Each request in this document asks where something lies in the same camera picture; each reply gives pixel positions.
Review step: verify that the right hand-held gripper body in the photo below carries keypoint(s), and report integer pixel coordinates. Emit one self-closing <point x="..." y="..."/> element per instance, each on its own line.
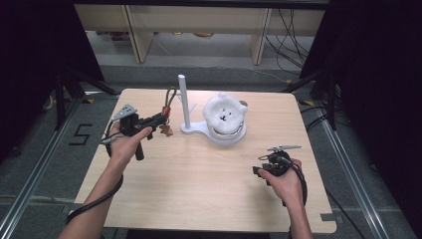
<point x="277" y="164"/>

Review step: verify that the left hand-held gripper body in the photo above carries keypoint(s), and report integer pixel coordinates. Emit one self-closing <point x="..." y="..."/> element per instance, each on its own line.
<point x="129" y="124"/>

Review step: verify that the white hook stand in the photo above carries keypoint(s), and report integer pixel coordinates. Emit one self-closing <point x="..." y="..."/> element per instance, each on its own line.
<point x="183" y="99"/>

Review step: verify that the silver bowl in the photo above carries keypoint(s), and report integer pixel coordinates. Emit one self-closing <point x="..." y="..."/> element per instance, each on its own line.
<point x="229" y="134"/>

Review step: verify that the white plush bear pouch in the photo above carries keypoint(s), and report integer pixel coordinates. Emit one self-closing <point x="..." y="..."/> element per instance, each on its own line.
<point x="225" y="111"/>

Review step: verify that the person's right hand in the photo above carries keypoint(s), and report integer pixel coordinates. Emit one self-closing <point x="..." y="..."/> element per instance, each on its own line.
<point x="288" y="186"/>

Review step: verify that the person's left hand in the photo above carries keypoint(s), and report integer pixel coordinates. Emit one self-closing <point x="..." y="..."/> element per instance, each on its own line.
<point x="122" y="147"/>

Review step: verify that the grey metal plug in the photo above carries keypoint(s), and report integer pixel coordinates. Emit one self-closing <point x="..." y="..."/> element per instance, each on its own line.
<point x="108" y="140"/>

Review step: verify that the dark round table grommet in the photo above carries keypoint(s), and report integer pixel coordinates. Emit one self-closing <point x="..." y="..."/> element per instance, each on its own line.
<point x="244" y="102"/>

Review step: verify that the black metal stand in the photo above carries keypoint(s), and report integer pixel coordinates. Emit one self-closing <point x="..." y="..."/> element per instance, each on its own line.
<point x="61" y="96"/>
<point x="331" y="99"/>

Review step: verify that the yellow object under shelf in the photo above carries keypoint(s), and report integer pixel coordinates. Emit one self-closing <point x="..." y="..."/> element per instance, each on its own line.
<point x="203" y="34"/>

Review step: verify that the light wooden shelf unit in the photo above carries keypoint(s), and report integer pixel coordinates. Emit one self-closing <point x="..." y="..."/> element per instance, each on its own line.
<point x="199" y="20"/>

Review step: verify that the dark curtain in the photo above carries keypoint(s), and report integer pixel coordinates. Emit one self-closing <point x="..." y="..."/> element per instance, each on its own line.
<point x="30" y="49"/>
<point x="381" y="66"/>

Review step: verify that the aluminium floor rail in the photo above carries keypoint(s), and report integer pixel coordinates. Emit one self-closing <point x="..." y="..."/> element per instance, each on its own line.
<point x="36" y="169"/>
<point x="351" y="176"/>

